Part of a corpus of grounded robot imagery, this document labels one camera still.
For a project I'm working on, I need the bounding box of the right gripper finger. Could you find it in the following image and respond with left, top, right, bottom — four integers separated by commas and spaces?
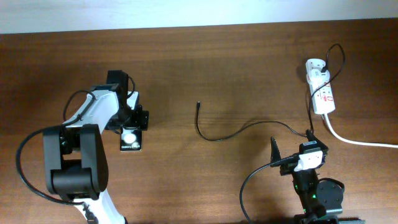
271, 136, 281, 164
305, 129, 326, 148

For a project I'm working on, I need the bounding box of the black smartphone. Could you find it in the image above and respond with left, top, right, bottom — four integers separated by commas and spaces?
120, 128, 142, 152

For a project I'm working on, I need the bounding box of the black USB charging cable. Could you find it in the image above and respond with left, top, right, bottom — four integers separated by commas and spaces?
195, 43, 346, 142

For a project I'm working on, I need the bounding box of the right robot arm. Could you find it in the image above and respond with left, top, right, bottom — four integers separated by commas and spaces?
271, 130, 345, 223

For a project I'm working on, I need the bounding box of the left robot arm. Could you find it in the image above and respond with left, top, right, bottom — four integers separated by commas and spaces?
44, 70, 149, 223

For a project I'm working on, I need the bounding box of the white power strip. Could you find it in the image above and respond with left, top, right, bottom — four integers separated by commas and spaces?
305, 58, 335, 115

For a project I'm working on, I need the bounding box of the white power strip cord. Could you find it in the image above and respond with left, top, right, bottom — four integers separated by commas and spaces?
322, 113, 398, 149

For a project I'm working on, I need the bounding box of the white USB wall charger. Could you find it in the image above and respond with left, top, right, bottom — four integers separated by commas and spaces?
307, 68, 330, 85

